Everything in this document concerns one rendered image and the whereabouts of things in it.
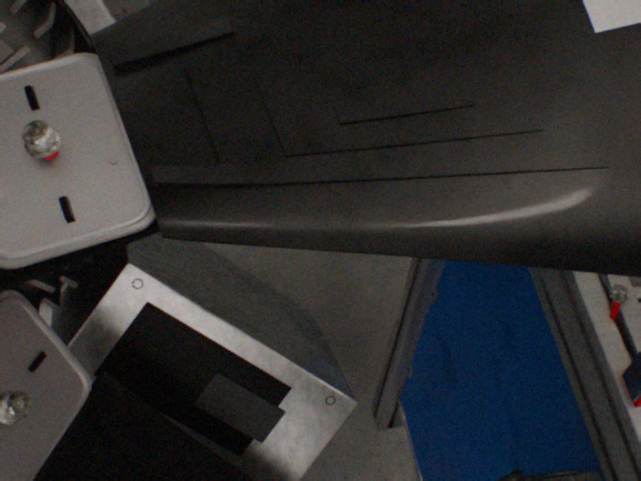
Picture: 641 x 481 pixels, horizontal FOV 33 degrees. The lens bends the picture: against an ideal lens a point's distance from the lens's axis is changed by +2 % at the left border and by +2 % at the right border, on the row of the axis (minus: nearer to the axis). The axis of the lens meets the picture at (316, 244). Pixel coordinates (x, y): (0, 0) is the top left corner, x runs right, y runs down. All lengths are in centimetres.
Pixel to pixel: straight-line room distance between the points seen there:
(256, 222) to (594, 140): 14
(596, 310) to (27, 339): 47
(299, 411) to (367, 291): 120
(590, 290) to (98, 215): 49
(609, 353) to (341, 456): 90
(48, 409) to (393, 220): 18
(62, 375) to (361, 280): 132
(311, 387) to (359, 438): 109
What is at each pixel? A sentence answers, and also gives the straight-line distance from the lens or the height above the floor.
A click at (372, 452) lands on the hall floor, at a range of 167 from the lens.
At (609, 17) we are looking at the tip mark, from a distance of 48.
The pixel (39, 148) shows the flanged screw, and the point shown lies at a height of 121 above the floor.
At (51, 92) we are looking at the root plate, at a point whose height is 120.
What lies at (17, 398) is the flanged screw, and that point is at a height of 113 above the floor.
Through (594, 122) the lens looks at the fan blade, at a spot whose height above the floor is 121.
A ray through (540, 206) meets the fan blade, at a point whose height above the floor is 120.
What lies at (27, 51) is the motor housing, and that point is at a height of 116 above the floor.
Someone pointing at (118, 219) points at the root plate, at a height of 120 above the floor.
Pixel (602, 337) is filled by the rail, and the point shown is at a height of 86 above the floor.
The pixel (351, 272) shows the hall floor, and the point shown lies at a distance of 180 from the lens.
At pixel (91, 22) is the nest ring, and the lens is 61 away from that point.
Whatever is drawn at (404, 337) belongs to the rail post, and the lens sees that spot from 139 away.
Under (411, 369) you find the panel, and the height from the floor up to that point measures 25.
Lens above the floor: 155
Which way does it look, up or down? 59 degrees down
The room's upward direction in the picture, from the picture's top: 7 degrees clockwise
